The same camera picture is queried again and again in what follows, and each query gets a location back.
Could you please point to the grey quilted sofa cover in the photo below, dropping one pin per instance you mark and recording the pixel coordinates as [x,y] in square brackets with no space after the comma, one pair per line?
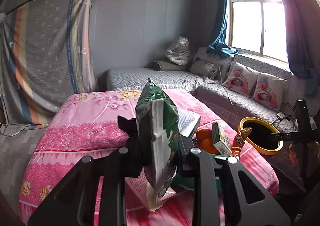
[227,104]

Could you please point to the grey pillow under tiger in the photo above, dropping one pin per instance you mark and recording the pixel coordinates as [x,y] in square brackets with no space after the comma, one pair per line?
[164,65]

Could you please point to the orange fruit lower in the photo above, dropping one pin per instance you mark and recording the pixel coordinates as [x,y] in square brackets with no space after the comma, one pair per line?
[206,145]

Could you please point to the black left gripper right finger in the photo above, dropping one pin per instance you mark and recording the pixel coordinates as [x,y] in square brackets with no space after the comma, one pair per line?
[245,200]

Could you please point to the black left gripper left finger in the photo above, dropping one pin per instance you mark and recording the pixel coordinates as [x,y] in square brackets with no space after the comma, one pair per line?
[94,183]

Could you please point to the white power strip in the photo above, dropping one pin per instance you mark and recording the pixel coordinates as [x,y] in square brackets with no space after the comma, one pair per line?
[281,115]

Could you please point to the left baby print pillow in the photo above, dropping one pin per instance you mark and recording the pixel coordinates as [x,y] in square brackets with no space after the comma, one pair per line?
[241,79]

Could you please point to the person right hand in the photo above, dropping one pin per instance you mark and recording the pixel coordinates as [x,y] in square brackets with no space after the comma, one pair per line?
[296,155]

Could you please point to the green snack bag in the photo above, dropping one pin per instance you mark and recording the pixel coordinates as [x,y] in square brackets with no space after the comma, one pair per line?
[157,125]

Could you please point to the green white medicine box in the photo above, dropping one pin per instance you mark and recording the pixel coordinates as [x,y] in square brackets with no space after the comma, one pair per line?
[220,140]

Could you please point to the blue curtain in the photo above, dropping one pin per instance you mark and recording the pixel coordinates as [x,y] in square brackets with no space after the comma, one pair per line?
[218,43]

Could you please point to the paper leaflet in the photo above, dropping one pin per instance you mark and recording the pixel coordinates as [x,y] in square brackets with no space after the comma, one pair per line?
[145,193]

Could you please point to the pink floral table cover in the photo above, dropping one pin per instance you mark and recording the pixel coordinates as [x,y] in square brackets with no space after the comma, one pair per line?
[86,125]

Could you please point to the orange candy wrapper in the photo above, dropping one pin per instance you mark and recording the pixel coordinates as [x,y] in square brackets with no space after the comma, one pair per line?
[239,141]

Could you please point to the striped grey hanging sheet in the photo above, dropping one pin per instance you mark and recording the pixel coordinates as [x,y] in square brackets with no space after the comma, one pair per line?
[45,58]

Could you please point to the orange fruit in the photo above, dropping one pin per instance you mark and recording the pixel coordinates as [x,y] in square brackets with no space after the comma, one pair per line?
[206,145]
[202,134]

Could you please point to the window frame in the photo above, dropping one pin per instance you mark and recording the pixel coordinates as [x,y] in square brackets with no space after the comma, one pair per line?
[258,27]

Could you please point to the grey cushion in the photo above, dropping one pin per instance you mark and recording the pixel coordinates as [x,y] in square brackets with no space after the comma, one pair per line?
[203,68]

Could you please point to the green white tissue pack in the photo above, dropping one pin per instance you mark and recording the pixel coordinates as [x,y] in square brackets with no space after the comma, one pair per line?
[188,122]

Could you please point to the orange fruit upper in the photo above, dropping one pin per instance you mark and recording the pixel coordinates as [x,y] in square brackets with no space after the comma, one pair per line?
[202,134]

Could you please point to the purple curtain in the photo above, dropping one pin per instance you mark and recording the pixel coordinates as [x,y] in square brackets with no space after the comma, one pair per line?
[302,41]

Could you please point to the white tiger plush toy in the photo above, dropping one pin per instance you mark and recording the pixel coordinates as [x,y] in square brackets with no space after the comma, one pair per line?
[178,52]

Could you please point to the yellow rimmed trash bin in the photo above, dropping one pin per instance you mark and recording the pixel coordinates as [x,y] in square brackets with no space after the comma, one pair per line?
[259,136]

